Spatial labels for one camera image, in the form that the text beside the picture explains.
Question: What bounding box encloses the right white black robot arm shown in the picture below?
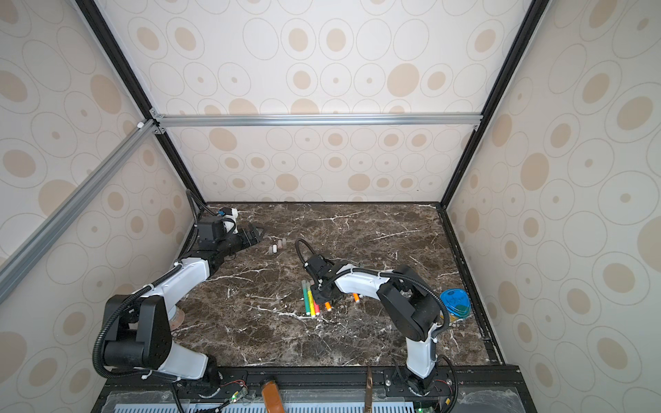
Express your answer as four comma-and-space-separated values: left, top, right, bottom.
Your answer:
302, 254, 450, 395

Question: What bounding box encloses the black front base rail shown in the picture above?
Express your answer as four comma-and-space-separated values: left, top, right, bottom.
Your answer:
93, 365, 536, 412

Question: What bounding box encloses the green marker pen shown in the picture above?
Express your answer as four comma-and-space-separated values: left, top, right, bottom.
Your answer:
301, 280, 313, 317

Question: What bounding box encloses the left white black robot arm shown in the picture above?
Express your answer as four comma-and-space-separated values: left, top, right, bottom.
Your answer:
92, 214, 264, 387

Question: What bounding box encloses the horizontal aluminium frame bar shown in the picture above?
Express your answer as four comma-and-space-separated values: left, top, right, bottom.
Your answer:
155, 112, 482, 127

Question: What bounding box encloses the blue round object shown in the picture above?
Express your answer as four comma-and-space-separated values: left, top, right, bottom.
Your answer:
440, 288, 472, 318

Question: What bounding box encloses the yellow marker pen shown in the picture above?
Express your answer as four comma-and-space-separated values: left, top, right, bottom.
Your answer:
306, 282, 316, 318

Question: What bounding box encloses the left diagonal aluminium frame bar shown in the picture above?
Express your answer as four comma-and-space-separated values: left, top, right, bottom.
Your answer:
1, 120, 156, 301

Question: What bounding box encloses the brown wooden stick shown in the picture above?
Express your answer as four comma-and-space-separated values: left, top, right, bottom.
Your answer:
364, 367, 374, 413

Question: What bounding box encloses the orange brown tool handle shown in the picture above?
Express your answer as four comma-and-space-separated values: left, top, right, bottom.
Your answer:
261, 379, 286, 413

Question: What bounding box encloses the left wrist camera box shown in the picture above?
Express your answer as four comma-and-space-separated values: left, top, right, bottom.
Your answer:
218, 206, 239, 221

